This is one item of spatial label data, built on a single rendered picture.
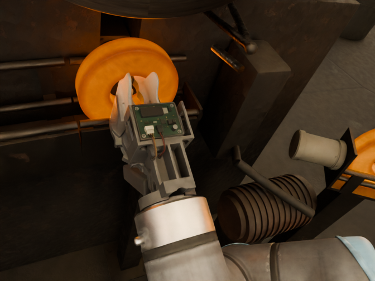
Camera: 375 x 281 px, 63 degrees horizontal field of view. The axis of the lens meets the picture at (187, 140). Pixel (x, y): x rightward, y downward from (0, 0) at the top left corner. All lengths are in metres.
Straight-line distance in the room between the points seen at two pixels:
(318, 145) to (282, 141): 1.07
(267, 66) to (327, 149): 0.20
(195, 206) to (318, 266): 0.16
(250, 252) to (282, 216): 0.29
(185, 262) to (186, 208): 0.05
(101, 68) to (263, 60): 0.27
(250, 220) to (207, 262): 0.34
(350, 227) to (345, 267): 1.17
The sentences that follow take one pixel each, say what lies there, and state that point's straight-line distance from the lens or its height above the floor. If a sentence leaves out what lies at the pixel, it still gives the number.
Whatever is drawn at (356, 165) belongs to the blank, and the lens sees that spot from 0.66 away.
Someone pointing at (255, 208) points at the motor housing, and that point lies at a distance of 0.68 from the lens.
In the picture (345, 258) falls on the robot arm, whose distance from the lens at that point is 0.42.
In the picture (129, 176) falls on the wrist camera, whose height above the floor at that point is 0.67.
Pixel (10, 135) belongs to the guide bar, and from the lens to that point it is 0.47.
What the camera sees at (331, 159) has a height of 0.68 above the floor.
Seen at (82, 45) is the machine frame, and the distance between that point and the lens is 0.50.
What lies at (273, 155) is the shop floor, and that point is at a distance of 1.59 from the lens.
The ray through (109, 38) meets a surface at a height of 0.77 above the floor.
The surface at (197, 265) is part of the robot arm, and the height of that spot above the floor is 0.75.
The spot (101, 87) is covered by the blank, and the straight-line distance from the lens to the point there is 0.46.
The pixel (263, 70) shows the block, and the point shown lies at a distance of 0.53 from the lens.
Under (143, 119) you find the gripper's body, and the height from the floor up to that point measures 0.80.
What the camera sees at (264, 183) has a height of 0.58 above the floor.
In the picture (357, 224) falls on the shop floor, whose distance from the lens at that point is 1.61.
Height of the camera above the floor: 1.06
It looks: 47 degrees down
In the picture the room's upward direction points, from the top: 20 degrees clockwise
